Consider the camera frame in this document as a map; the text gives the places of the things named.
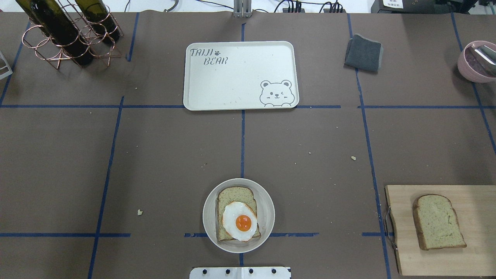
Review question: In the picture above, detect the white round plate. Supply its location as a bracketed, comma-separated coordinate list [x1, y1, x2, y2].
[202, 178, 275, 254]

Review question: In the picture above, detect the bread slice on plate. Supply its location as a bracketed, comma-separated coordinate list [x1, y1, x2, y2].
[216, 186, 261, 242]

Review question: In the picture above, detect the dark wine bottle upper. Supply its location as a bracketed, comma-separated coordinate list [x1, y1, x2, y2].
[31, 0, 93, 66]

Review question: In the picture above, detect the grey folded cloth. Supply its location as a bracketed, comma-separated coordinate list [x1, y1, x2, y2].
[344, 33, 383, 72]

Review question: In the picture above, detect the copper wire bottle rack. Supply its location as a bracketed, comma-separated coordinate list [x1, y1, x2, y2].
[17, 0, 123, 69]

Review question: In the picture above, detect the fried egg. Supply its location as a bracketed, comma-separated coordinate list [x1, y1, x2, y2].
[221, 201, 258, 242]

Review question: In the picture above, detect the cream bear tray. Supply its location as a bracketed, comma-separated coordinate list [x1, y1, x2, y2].
[183, 41, 300, 111]

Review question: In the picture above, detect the bread slice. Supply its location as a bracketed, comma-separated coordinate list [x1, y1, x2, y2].
[412, 194, 467, 251]
[216, 186, 261, 242]

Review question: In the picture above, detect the wooden cutting board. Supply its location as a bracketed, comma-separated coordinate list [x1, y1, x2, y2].
[386, 185, 496, 277]

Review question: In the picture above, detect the white wire dish rack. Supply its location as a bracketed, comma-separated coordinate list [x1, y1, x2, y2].
[0, 51, 13, 80]

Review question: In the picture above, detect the pink bowl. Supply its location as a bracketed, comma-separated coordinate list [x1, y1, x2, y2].
[457, 41, 496, 83]

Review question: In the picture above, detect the dark wine bottle lower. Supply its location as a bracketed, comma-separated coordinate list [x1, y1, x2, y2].
[76, 0, 120, 45]

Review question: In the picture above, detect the metal scoop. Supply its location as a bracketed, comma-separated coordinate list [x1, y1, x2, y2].
[470, 45, 496, 77]

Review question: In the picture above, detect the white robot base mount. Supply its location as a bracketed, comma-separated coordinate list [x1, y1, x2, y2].
[189, 266, 292, 279]

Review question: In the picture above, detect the dark wine bottle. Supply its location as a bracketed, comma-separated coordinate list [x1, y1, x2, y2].
[76, 0, 120, 45]
[15, 0, 43, 27]
[31, 0, 93, 66]

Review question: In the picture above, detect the metal cutting board handle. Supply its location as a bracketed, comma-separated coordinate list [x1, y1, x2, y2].
[383, 205, 398, 251]

